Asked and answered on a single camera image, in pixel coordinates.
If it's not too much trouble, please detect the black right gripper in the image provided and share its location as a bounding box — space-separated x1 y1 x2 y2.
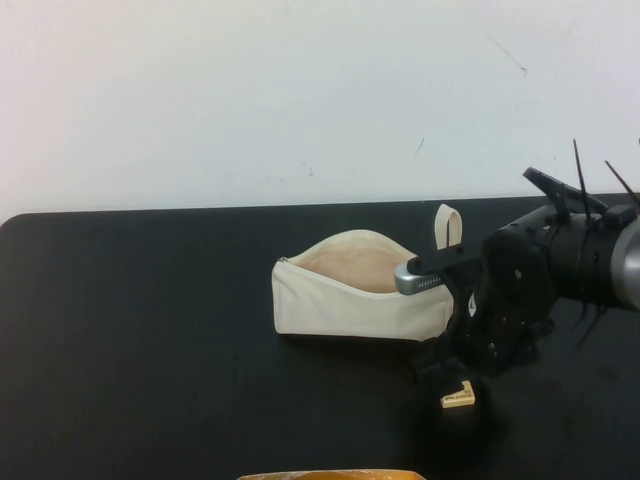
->
414 212 557 404

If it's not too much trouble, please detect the small yellow eraser block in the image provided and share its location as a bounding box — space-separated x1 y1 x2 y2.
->
439 380 476 412

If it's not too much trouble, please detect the cream canvas pencil case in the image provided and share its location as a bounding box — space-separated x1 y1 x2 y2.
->
272 203 464 344

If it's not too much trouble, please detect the yellow orange rimmed object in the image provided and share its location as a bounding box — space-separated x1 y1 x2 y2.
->
235 468 426 480

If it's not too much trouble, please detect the black zip tie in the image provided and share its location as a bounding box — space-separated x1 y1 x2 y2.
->
604 159 640 207
571 138 593 224

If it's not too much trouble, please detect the silver wrist camera with black mount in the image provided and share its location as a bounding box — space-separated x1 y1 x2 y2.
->
393 243 484 298

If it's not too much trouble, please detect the black flat cable clip bracket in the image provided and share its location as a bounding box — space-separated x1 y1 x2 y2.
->
521 166 607 217

